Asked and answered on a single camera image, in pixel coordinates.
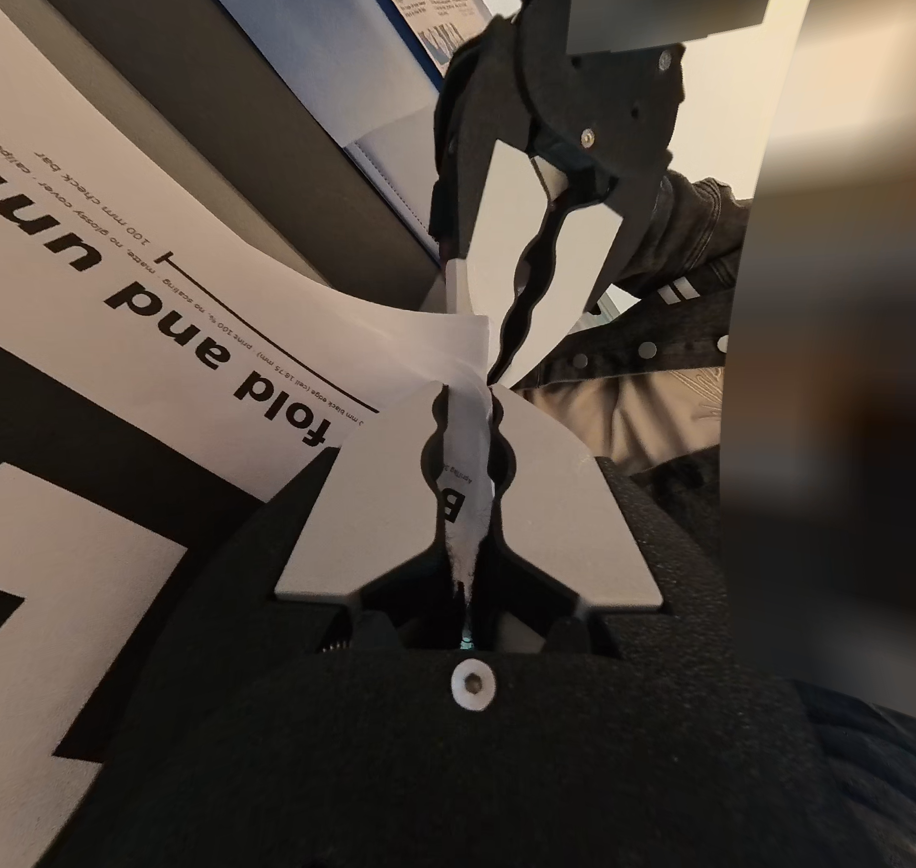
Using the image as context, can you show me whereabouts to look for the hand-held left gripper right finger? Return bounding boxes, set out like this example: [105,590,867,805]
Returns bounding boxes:
[491,384,665,613]

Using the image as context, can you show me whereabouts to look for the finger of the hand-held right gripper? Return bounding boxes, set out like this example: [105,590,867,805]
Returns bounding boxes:
[492,193,624,388]
[444,139,553,377]

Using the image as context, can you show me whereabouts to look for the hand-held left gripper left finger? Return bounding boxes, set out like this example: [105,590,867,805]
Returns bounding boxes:
[273,379,450,606]

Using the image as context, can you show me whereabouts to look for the white printed paper sheet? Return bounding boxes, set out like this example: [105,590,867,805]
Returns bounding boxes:
[0,10,502,868]

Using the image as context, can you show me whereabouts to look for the person's beige shirt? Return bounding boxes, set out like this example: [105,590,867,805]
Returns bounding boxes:
[521,373,725,477]

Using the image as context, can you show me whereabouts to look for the person's dark trousers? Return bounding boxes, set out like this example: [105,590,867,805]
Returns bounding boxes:
[787,678,916,868]

